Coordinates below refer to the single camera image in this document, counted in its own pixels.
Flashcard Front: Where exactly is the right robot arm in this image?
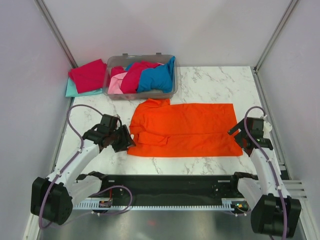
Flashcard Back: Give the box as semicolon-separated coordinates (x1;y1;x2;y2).
228;117;302;240

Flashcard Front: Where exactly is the blue t shirt in bin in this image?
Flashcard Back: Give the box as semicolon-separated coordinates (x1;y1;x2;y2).
135;56;176;94

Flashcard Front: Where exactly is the white slotted cable duct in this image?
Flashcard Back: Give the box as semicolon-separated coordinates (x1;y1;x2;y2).
73;198;246;211

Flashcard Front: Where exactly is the clear plastic storage bin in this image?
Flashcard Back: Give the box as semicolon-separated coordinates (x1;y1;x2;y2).
103;53;178;100

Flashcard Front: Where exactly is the folded magenta t shirt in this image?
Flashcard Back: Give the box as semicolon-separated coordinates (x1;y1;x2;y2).
68;59;107;94

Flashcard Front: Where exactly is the left aluminium frame post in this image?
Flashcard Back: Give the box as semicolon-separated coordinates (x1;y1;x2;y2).
34;0;78;68

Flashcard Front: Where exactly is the folded teal t shirt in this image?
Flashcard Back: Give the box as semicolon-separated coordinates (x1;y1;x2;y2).
65;78;103;98

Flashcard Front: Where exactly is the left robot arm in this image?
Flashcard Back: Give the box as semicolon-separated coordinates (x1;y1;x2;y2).
30;114;135;225

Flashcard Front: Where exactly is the orange t shirt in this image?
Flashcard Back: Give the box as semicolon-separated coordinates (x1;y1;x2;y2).
127;99;243;158

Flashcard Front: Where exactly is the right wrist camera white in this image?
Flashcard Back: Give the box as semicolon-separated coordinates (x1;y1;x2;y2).
261;115;273;134

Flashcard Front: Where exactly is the magenta t shirt in bin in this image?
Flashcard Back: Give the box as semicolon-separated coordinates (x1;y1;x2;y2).
110;61;163;94

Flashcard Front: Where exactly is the aluminium frame post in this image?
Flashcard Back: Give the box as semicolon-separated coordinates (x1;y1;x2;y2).
252;0;300;74
34;0;78;68

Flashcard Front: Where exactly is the pink t shirt in bin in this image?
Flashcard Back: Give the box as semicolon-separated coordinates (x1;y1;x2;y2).
107;72;127;95

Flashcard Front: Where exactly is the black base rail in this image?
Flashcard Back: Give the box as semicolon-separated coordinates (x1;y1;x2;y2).
74;174;261;207

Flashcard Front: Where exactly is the right aluminium frame post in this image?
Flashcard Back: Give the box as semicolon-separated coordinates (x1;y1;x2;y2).
252;0;300;74

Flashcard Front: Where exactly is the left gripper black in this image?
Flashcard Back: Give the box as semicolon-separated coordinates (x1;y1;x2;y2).
108;124;136;153

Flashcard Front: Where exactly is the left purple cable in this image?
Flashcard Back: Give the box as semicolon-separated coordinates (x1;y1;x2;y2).
37;104;133;230

